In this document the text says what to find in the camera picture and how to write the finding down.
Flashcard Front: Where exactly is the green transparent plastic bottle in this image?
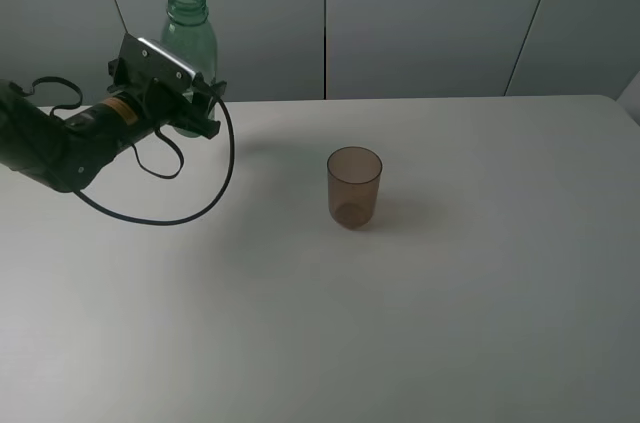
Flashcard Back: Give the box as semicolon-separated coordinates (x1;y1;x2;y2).
159;0;219;138

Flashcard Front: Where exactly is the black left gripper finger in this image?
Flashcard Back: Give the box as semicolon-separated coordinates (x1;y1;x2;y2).
172;111;220;138

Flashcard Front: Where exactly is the black camera cable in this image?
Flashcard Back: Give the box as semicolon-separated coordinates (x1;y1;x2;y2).
74;85;236;227

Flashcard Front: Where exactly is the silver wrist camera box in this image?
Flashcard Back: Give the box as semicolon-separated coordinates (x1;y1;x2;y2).
112;33;198;94

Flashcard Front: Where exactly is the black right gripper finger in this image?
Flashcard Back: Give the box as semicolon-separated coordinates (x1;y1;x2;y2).
192;73;227;104

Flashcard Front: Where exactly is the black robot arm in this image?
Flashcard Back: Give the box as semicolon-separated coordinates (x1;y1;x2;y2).
1;57;226;193

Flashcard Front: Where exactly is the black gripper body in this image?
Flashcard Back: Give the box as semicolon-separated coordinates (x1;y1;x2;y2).
109;60;190;129

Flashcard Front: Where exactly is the pink translucent plastic cup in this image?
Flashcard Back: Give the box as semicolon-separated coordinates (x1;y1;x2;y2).
327;146;383;230

